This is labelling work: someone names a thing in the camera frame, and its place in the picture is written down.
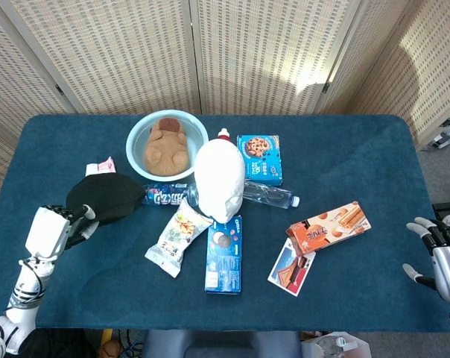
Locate clear plastic container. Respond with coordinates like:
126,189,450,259
301,333,371,358

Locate clear water bottle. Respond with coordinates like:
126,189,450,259
242,180,300,209

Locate blue Pepsi bottle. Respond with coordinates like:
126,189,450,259
141,182,199,207

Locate blue floor cables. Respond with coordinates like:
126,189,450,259
119,330,145,358

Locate dark blue table cloth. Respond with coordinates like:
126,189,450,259
0,113,450,333

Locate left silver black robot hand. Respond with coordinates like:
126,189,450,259
25,203,99,261

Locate orange wafer roll box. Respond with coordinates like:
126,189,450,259
285,201,373,257

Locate woven folding screen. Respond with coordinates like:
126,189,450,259
0,0,450,224

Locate blue Oreo cookie box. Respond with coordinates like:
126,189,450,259
204,215,244,295

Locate white electronics board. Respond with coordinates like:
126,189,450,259
429,115,450,150

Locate blue grey chair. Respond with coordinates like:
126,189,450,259
141,330,302,358

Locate light blue plastic basin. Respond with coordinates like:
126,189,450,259
125,109,209,179

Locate blue chocolate chip cookie box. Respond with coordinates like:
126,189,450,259
236,134,284,187

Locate white chocolate bar box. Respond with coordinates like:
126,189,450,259
267,237,317,298

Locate brown capybara plush toy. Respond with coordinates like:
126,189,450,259
142,117,190,176

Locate white pink tissue pack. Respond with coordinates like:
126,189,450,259
85,156,117,177

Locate white snack bag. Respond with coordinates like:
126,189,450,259
144,198,214,279

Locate black box with grey shoe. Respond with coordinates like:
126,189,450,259
432,201,450,234

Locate black baseball cap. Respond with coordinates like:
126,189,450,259
66,173,146,226

